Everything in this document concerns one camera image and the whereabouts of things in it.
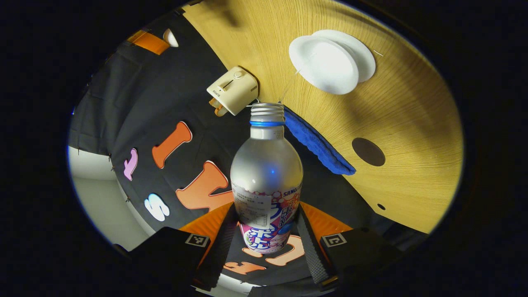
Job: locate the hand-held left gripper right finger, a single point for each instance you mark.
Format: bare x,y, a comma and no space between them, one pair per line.
311,247

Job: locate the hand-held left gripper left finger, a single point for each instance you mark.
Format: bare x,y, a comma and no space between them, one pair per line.
218,247

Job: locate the silver water bottle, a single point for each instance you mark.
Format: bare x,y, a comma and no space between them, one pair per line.
266,165

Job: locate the dark round coaster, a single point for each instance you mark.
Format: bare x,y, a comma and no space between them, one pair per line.
368,152

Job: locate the blue towel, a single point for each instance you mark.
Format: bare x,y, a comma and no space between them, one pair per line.
317,144

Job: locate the brown toast slice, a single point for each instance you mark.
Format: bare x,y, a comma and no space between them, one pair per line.
213,103
221,111

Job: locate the white toaster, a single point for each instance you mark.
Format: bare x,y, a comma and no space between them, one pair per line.
235,88

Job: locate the black backdrop cloth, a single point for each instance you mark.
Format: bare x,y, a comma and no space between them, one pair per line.
136,103

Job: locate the white saucer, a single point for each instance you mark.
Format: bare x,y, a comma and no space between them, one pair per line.
367,62

